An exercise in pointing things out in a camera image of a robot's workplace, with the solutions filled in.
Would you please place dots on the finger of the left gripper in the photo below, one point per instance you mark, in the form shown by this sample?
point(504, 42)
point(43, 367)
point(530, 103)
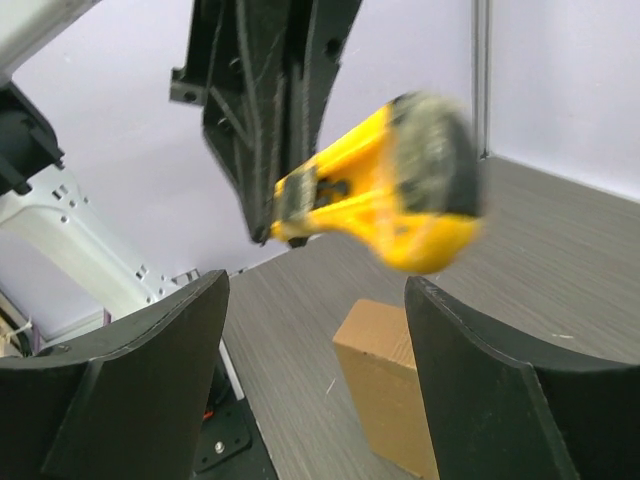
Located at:
point(262, 73)

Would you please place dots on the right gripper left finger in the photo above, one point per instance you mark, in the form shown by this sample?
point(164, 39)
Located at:
point(125, 401)

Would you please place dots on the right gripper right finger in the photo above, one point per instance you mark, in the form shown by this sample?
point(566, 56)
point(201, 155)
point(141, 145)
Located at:
point(503, 404)

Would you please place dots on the brown cardboard express box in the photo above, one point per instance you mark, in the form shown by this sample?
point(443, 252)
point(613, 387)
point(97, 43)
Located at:
point(376, 356)

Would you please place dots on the yellow utility knife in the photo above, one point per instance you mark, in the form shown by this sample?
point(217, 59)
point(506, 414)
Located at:
point(406, 183)

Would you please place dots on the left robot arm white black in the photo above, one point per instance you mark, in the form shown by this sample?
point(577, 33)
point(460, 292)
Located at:
point(40, 199)

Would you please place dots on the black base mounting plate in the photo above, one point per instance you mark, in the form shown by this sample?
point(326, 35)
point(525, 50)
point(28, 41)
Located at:
point(230, 444)

